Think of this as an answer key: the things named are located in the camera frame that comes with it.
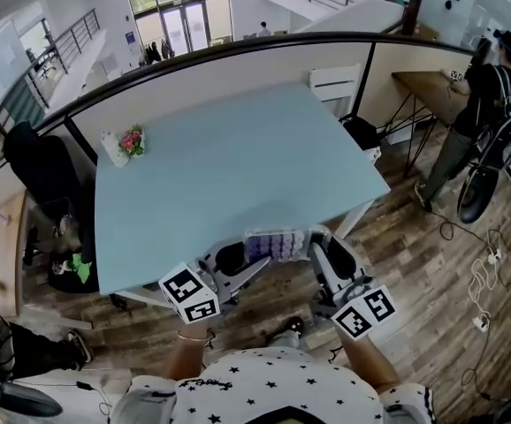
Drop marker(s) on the white star print shirt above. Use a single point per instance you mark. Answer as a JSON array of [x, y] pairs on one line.
[[273, 382]]

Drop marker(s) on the white partition with black rail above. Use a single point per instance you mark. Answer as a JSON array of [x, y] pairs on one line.
[[238, 66]]

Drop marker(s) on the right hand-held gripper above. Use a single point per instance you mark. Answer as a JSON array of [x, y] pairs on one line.
[[363, 314]]

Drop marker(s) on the person's black shoe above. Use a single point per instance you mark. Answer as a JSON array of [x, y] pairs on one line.
[[292, 325]]

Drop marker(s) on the person's left forearm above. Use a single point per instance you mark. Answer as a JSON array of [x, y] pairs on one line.
[[187, 358]]

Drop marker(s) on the wooden table with black legs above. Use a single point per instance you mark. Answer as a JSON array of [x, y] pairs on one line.
[[428, 86]]

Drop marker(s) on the black office chair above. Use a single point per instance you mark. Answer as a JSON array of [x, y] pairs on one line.
[[48, 166]]

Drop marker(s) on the white ceramic jar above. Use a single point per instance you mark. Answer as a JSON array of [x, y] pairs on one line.
[[113, 148]]

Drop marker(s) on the clear plastic box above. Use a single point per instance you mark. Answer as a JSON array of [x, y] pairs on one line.
[[56, 223]]

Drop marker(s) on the person's right forearm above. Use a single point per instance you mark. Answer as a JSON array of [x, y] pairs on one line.
[[366, 362]]

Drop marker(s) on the light blue table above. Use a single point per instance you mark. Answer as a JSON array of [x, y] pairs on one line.
[[238, 170]]

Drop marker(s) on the black power adapter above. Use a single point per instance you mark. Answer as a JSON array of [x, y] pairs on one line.
[[83, 385]]

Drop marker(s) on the white power strip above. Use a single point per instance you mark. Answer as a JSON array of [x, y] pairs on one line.
[[494, 256], [481, 323]]

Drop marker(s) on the white wooden chair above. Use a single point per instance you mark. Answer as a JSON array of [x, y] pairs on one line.
[[335, 82]]

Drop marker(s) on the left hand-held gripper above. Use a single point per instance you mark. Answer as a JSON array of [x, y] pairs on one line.
[[189, 294]]

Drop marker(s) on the black metal stair railing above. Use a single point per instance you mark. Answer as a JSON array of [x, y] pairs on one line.
[[81, 33]]

